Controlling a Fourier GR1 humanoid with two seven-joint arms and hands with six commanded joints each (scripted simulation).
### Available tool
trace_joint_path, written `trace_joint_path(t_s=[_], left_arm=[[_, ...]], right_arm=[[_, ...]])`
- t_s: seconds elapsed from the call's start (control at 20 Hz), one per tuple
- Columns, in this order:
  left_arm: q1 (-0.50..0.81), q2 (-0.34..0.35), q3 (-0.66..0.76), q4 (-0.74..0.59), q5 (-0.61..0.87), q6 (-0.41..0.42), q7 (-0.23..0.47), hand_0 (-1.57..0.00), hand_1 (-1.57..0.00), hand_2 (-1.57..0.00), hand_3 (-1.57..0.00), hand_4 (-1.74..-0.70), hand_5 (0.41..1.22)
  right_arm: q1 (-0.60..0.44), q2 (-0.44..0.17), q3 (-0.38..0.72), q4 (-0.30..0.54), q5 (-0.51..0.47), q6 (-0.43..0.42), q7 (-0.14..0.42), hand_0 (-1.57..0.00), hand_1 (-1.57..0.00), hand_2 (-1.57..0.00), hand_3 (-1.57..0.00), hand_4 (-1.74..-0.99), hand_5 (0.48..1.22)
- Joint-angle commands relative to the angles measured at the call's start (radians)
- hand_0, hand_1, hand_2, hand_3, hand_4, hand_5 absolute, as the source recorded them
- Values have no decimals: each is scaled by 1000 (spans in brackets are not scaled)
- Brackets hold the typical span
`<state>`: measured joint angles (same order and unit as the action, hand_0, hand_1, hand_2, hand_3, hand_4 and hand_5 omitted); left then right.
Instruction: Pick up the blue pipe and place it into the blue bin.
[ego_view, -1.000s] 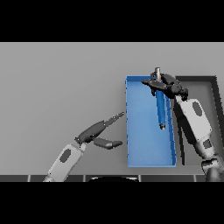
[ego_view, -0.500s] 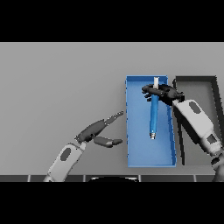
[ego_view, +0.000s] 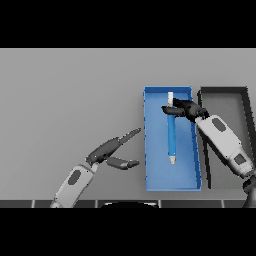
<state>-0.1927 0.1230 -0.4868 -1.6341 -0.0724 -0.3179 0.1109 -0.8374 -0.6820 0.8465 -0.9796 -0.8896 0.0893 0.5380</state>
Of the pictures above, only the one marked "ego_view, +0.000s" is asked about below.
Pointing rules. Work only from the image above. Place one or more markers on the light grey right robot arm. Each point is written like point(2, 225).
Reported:
point(226, 143)

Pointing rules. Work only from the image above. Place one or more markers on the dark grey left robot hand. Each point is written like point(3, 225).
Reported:
point(106, 148)

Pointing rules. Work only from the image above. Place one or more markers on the blue pipe with pale ends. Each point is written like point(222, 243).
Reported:
point(171, 136)

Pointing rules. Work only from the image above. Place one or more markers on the dark grey bin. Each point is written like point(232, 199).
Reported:
point(230, 110)

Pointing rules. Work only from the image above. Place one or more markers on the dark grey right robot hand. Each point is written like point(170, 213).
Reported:
point(187, 109)

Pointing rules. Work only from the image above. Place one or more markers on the blue bin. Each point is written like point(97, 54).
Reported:
point(156, 160)

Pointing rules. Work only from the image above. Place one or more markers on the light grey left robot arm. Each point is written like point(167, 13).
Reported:
point(74, 182)

